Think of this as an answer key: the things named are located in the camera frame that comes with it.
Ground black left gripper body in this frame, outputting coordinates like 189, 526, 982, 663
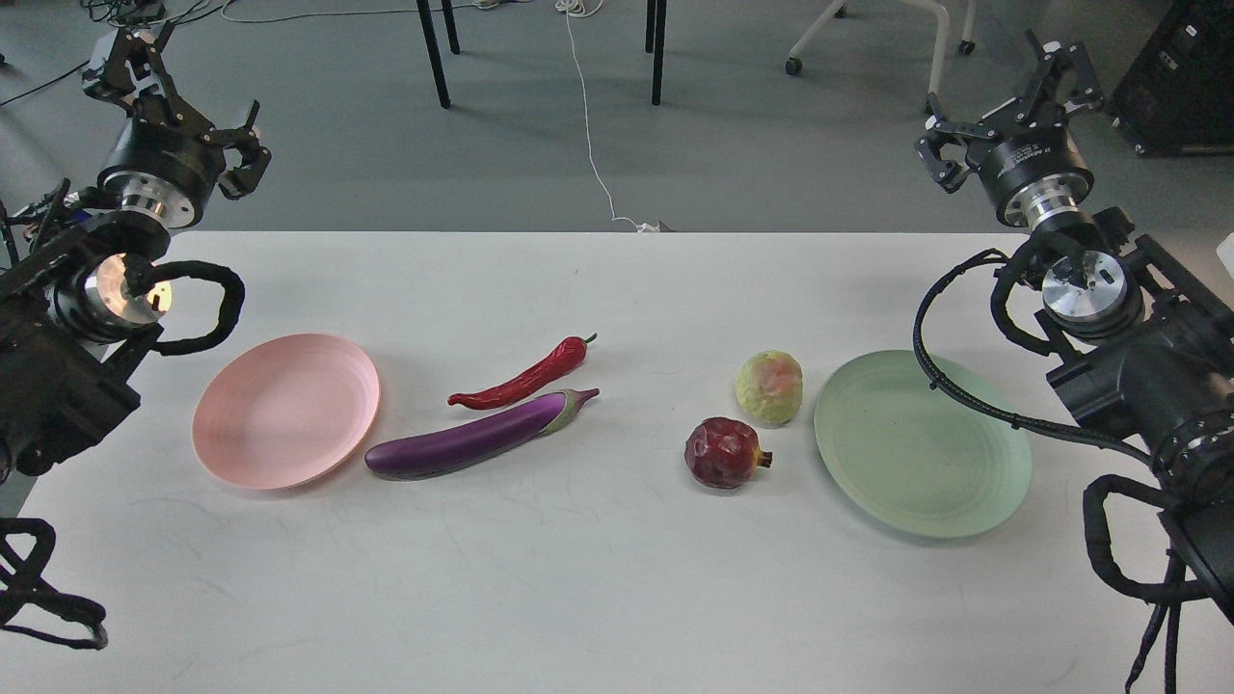
97, 93, 225, 210

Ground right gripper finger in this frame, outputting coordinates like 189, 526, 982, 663
993, 30, 1106, 130
914, 116, 993, 194

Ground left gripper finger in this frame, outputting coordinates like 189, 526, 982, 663
81, 25, 181, 121
200, 100, 271, 200

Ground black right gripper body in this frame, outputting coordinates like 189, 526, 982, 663
976, 111, 1095, 227

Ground yellow-green custard apple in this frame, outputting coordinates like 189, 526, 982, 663
735, 349, 805, 426

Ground purple eggplant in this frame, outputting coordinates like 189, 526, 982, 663
364, 389, 601, 480

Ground dark red pomegranate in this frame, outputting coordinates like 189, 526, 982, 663
684, 416, 774, 491

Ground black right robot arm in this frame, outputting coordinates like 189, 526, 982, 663
912, 42, 1233, 693

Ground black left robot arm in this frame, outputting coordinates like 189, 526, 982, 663
1, 23, 271, 651

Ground black equipment case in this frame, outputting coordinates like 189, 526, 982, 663
1111, 1, 1233, 157

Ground white rolling chair base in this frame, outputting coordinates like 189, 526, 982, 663
781, 1, 987, 100

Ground pink plate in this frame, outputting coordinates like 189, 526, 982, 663
191, 333, 383, 491

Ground black table legs left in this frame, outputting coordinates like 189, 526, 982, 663
415, 0, 460, 110

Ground black table legs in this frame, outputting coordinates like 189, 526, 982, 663
415, 0, 460, 110
644, 0, 668, 107

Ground light green plate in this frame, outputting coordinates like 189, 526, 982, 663
814, 349, 1034, 540

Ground black table legs right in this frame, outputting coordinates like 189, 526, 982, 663
644, 0, 668, 107

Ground red chili pepper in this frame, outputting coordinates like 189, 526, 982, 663
445, 333, 598, 412

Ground black cables on floor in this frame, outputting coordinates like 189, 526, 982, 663
0, 0, 482, 109

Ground white cable on floor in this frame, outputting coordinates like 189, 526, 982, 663
555, 0, 661, 233

